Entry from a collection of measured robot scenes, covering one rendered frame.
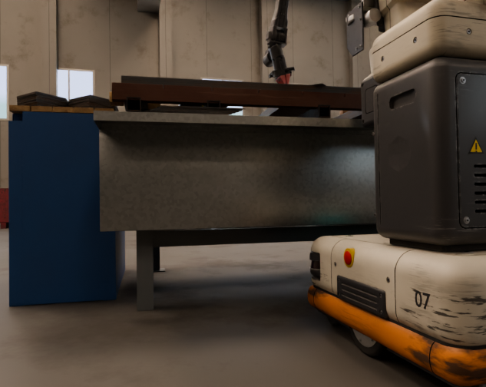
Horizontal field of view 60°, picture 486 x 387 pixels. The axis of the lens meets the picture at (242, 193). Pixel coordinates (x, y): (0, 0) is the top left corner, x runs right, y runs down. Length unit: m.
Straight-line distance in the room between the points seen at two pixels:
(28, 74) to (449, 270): 10.81
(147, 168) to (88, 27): 10.05
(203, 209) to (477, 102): 0.93
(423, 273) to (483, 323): 0.13
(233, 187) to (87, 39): 10.00
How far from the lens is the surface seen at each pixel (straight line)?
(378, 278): 1.04
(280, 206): 1.58
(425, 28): 1.01
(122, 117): 1.37
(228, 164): 1.53
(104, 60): 11.17
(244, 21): 12.01
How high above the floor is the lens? 0.39
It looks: 1 degrees up
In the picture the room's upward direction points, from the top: 1 degrees counter-clockwise
